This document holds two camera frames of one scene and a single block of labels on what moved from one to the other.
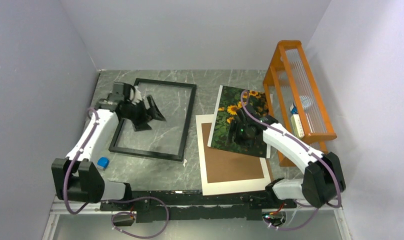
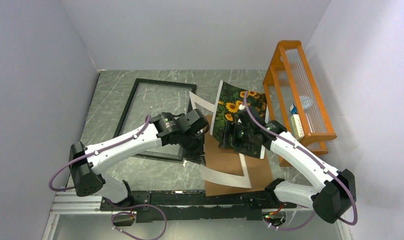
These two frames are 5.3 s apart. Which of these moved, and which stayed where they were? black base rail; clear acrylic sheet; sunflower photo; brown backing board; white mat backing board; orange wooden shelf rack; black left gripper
Moved: black left gripper; white mat backing board; brown backing board
Stayed: black base rail; clear acrylic sheet; sunflower photo; orange wooden shelf rack
